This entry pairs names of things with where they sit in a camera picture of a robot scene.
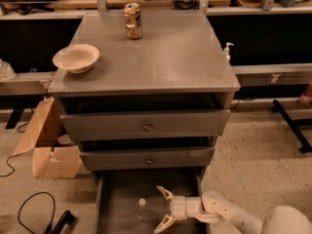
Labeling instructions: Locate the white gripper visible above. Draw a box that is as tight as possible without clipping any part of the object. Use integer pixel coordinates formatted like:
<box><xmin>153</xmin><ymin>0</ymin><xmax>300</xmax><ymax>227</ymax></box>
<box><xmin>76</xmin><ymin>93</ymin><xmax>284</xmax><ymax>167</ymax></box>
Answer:
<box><xmin>154</xmin><ymin>185</ymin><xmax>203</xmax><ymax>234</ymax></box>

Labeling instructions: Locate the clear plastic water bottle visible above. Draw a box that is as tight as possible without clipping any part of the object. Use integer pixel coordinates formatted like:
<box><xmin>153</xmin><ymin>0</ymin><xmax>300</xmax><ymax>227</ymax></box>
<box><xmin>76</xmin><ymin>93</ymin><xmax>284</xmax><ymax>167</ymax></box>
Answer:
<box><xmin>136</xmin><ymin>198</ymin><xmax>149</xmax><ymax>220</ymax></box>

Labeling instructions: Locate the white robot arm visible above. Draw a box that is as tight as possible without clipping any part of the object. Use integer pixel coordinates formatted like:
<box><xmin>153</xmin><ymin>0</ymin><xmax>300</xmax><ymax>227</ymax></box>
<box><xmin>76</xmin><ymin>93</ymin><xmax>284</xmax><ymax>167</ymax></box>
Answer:
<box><xmin>154</xmin><ymin>185</ymin><xmax>312</xmax><ymax>234</ymax></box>

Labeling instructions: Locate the bottom grey drawer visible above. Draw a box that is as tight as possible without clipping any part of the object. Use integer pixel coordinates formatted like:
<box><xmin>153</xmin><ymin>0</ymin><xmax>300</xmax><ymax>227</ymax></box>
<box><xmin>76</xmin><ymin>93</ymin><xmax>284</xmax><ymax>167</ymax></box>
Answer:
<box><xmin>94</xmin><ymin>168</ymin><xmax>201</xmax><ymax>234</ymax></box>

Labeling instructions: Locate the grey drawer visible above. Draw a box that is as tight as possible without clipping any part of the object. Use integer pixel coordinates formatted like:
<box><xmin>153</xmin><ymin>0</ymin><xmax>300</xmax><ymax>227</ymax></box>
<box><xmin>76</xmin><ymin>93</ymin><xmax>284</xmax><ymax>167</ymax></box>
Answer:
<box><xmin>94</xmin><ymin>168</ymin><xmax>201</xmax><ymax>234</ymax></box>
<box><xmin>80</xmin><ymin>147</ymin><xmax>215</xmax><ymax>171</ymax></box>
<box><xmin>60</xmin><ymin>109</ymin><xmax>230</xmax><ymax>141</ymax></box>

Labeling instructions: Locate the middle grey drawer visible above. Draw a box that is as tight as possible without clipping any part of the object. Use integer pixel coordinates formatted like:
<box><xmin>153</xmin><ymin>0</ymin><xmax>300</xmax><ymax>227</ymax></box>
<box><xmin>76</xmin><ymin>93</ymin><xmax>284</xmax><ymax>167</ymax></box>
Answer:
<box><xmin>80</xmin><ymin>147</ymin><xmax>215</xmax><ymax>171</ymax></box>

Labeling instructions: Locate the grey drawer cabinet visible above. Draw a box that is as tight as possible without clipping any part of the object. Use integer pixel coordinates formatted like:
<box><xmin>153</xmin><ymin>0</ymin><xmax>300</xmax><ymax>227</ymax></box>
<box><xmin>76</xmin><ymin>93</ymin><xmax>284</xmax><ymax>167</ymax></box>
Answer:
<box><xmin>48</xmin><ymin>9</ymin><xmax>242</xmax><ymax>234</ymax></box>

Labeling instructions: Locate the top grey drawer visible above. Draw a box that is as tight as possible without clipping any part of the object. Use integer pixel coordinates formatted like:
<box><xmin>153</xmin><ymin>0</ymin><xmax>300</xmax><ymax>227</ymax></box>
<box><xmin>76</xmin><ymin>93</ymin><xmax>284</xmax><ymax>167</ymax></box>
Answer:
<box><xmin>60</xmin><ymin>109</ymin><xmax>230</xmax><ymax>141</ymax></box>

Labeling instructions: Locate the white pump dispenser bottle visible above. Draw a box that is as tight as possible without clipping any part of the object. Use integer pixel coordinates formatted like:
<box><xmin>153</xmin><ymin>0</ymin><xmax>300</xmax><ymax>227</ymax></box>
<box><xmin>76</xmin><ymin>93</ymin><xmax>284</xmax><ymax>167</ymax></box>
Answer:
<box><xmin>223</xmin><ymin>42</ymin><xmax>234</xmax><ymax>63</ymax></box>

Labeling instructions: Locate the black tool on floor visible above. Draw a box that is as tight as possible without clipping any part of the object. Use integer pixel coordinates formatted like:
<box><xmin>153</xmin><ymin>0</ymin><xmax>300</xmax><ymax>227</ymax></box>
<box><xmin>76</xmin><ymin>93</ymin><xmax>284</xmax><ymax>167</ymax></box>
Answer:
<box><xmin>51</xmin><ymin>211</ymin><xmax>75</xmax><ymax>234</ymax></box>

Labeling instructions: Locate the open cardboard box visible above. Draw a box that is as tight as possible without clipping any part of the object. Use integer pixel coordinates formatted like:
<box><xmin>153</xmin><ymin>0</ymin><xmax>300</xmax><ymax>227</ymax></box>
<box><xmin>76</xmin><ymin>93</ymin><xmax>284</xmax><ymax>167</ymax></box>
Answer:
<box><xmin>14</xmin><ymin>97</ymin><xmax>82</xmax><ymax>179</ymax></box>

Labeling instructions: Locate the black table leg base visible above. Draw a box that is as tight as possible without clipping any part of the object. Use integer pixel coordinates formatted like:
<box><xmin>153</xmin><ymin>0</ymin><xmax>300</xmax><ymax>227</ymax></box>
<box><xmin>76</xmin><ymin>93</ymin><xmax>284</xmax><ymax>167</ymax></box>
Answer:
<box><xmin>272</xmin><ymin>99</ymin><xmax>312</xmax><ymax>153</ymax></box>

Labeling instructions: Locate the white bowl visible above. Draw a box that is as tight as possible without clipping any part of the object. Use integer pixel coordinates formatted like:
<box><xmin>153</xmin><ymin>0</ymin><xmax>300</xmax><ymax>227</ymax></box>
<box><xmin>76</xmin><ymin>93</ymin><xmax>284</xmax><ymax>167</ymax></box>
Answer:
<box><xmin>53</xmin><ymin>44</ymin><xmax>100</xmax><ymax>73</ymax></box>

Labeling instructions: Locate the crushed soda can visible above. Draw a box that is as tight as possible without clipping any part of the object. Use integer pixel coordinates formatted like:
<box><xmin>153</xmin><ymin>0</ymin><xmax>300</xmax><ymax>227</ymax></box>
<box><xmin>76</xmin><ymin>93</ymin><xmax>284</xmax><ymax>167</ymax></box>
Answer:
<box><xmin>124</xmin><ymin>3</ymin><xmax>142</xmax><ymax>39</ymax></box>

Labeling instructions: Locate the clear plastic container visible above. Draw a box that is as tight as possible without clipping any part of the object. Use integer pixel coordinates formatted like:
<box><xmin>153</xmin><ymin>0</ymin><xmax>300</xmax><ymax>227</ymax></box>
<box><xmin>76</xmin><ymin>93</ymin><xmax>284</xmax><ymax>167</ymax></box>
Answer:
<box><xmin>0</xmin><ymin>59</ymin><xmax>17</xmax><ymax>80</ymax></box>

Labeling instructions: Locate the black floor cable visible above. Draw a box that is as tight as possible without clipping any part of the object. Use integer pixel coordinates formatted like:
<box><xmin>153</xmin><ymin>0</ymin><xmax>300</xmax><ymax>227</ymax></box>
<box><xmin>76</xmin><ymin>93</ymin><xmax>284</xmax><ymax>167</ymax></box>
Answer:
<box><xmin>18</xmin><ymin>191</ymin><xmax>57</xmax><ymax>234</ymax></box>

